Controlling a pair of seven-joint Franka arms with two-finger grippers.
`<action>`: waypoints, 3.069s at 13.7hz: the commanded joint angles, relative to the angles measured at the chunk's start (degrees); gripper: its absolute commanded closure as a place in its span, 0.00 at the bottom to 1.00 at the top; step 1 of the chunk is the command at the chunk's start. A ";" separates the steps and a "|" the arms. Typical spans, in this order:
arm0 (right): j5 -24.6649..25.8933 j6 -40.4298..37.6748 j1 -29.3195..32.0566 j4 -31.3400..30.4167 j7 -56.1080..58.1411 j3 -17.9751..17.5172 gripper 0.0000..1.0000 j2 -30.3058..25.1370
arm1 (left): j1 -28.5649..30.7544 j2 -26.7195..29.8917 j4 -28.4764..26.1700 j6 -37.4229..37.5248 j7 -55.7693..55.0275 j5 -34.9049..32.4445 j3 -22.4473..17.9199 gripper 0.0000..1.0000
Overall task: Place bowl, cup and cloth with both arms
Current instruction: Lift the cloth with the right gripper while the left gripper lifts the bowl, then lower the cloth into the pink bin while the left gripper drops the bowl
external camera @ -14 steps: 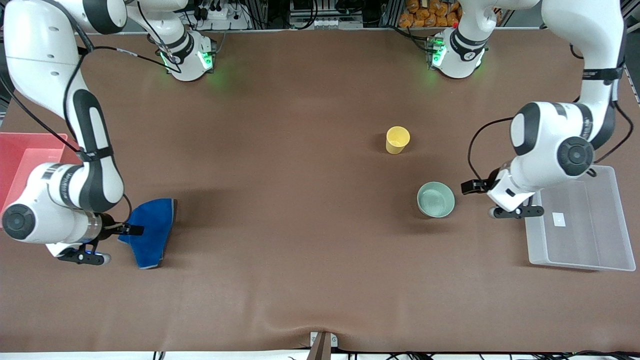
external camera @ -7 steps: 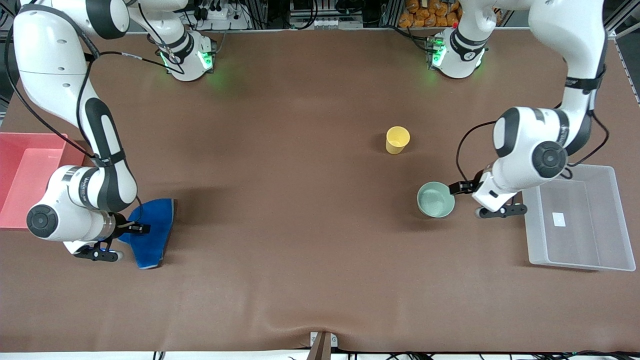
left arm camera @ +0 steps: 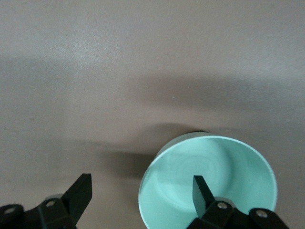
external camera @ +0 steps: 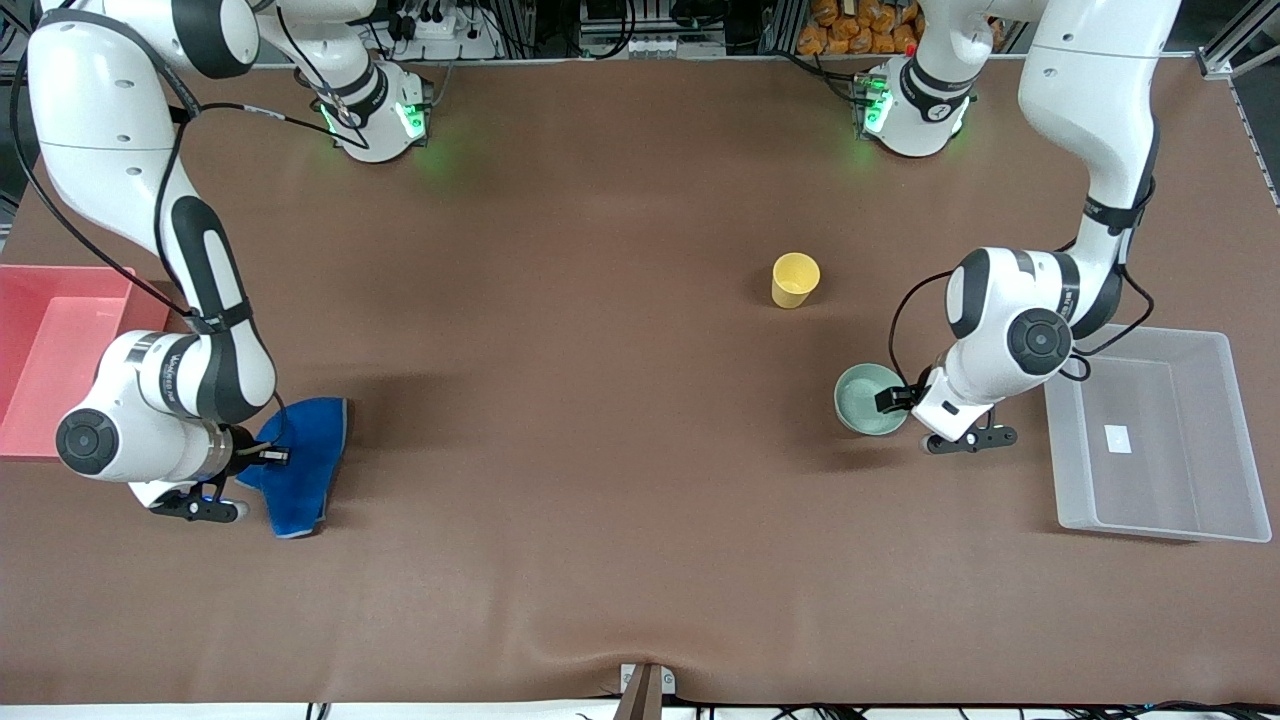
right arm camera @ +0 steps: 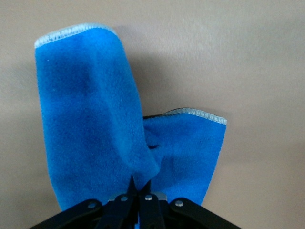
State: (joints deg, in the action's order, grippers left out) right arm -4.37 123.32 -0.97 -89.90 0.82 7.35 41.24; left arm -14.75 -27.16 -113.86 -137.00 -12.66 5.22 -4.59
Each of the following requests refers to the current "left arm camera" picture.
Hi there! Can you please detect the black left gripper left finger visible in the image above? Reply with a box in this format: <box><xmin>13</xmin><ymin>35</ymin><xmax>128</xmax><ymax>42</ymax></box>
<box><xmin>0</xmin><ymin>173</ymin><xmax>92</xmax><ymax>229</ymax></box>

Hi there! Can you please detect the mint green bowl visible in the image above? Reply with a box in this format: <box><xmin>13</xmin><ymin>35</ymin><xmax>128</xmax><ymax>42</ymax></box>
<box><xmin>138</xmin><ymin>132</ymin><xmax>278</xmax><ymax>229</ymax></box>

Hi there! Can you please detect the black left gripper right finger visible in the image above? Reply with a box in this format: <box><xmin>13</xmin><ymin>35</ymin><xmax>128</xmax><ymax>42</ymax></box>
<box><xmin>185</xmin><ymin>175</ymin><xmax>290</xmax><ymax>229</ymax></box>

